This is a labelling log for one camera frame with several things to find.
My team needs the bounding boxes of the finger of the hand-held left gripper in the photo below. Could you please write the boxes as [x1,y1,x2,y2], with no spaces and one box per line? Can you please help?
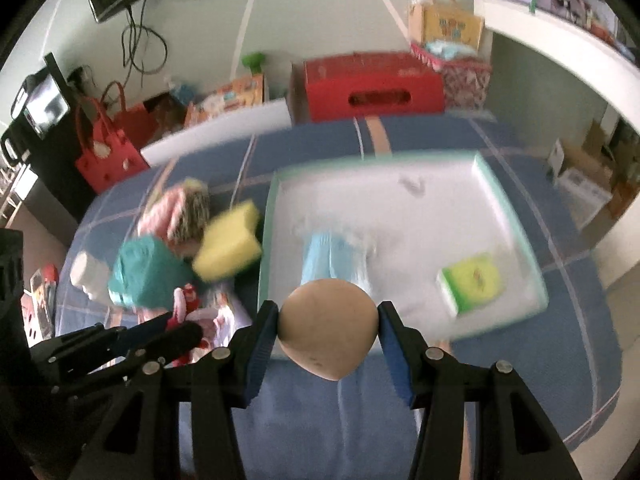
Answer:
[50,321,204,397]
[29,316,175,363]

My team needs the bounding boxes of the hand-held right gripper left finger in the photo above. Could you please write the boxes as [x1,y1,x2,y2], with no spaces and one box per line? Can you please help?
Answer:
[67,301,279,480]

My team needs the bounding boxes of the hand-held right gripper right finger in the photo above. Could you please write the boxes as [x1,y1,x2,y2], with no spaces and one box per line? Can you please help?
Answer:
[377,301,583,480]

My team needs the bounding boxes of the beige teardrop makeup sponge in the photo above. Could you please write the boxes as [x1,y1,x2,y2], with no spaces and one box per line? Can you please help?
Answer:
[277,280,379,382]

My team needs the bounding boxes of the yellow foam sponge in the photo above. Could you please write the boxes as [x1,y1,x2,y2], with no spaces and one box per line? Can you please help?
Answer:
[192,201,263,281]

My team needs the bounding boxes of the white tray with teal rim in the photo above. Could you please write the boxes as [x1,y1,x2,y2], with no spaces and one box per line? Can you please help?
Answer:
[257,152,548,342]

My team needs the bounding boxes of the pink red scrunchie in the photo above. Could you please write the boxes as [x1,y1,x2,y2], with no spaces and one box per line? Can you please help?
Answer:
[171,284,202,333]

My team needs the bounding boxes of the teal cloth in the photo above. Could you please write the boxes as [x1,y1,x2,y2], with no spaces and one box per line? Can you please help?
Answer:
[109,237,197,309]

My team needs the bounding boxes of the white jar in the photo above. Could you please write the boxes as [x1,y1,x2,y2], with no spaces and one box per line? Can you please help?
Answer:
[70,252,112,302]

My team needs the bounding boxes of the blue plaid blanket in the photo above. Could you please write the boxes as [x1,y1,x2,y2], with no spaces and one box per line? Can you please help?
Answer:
[52,115,621,480]

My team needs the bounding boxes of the green packet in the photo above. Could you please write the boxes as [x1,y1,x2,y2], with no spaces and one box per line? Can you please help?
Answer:
[439,255,502,317]

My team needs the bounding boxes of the light blue cloth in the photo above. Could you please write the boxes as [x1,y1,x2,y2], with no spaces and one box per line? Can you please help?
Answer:
[300,230,373,297]

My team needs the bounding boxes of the pink white striped cloth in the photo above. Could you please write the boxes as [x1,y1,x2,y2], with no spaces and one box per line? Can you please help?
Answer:
[137,182,191,243]

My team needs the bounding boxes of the leopard print scrunchie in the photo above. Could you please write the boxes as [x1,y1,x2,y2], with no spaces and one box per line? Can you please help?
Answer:
[167,189,212,245]

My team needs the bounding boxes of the black appliance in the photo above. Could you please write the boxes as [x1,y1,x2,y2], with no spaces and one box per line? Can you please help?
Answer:
[0,52,103,223]

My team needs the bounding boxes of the red felt bag with dots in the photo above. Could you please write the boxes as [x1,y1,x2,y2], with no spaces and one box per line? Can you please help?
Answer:
[75,97,151,196]

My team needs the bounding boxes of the plain red felt bag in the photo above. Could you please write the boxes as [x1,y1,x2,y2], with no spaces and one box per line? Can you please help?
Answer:
[102,81,168,147]

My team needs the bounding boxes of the white open storage box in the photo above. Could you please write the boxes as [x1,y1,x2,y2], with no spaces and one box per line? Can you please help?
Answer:
[140,97,293,167]

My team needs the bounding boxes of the orange toy box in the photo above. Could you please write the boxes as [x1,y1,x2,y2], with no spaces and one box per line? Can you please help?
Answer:
[185,74,265,127]

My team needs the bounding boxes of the red cardboard box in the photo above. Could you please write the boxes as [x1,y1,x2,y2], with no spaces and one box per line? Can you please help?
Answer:
[289,52,447,123]

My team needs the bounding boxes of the red white patterned basket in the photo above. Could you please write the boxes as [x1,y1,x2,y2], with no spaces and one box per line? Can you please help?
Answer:
[411,42,494,109]

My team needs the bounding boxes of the green dumbbell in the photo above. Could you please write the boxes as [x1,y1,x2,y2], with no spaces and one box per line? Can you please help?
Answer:
[242,52,267,77]

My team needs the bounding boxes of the light blue packet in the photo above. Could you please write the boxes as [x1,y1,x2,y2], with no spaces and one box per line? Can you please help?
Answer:
[425,40,477,62]

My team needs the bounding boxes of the yellow printed bag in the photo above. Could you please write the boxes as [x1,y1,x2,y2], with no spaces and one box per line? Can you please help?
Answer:
[407,0,486,53]

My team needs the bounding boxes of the white curved shelf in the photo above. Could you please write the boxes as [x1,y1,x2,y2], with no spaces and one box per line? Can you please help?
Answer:
[472,0,640,286]

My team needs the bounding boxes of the black hanging cables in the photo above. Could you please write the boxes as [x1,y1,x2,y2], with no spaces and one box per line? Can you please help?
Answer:
[121,5,169,83]

